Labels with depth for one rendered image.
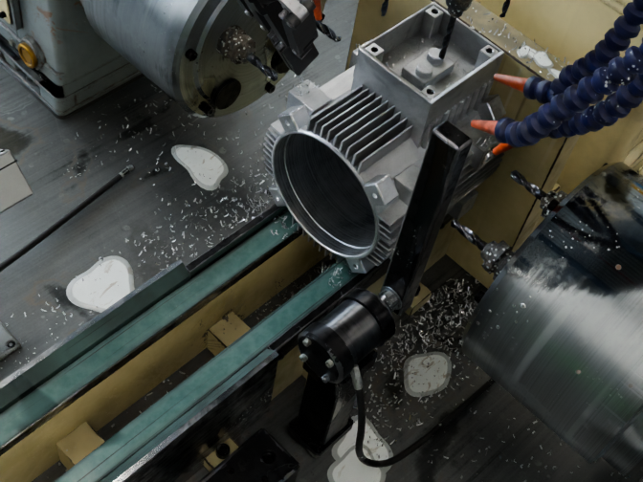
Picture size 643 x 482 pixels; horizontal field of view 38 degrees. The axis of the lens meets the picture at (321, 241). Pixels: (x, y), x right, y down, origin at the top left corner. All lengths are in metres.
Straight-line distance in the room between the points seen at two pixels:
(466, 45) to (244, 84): 0.29
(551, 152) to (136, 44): 0.48
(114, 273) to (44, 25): 0.33
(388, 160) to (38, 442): 0.45
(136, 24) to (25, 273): 0.34
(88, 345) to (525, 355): 0.44
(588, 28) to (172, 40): 0.46
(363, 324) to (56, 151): 0.59
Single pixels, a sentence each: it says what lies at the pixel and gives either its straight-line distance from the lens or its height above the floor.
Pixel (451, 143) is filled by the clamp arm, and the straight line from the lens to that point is 0.76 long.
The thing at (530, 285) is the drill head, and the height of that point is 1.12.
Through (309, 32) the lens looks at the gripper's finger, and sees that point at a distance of 0.82.
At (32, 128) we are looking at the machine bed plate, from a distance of 1.36.
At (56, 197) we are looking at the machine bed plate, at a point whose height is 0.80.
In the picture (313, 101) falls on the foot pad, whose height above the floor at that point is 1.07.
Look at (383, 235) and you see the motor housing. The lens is 0.97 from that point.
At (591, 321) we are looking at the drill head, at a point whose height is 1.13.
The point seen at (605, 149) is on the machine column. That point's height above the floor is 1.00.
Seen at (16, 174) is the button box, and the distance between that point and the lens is 0.95.
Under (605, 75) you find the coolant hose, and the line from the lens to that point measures 0.75.
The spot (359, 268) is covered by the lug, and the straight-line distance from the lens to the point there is 1.03.
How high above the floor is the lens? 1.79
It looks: 53 degrees down
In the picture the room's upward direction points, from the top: 12 degrees clockwise
